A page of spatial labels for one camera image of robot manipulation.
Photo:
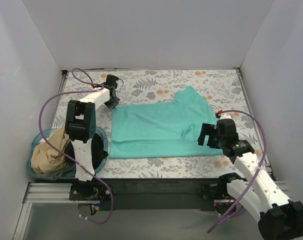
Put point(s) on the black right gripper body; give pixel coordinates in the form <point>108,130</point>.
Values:
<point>206,134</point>

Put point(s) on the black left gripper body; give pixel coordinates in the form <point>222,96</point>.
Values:
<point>113,100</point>

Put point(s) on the teal t shirt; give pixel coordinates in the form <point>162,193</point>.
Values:
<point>164,129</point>

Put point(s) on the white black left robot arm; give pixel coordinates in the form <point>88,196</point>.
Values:
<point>80,125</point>

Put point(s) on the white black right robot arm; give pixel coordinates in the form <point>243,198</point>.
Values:
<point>278,216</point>

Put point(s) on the black t shirt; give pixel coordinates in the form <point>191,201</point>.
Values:
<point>99,153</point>

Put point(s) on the clear blue plastic basket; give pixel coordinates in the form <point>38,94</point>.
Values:
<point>57,174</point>

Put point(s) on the beige t shirt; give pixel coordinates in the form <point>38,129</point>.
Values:
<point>46,159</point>

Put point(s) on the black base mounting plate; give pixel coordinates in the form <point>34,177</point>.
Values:
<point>205,194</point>

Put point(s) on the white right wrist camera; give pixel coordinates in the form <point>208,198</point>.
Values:
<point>224,116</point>

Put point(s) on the aluminium frame rail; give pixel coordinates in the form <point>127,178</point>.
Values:
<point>48,214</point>

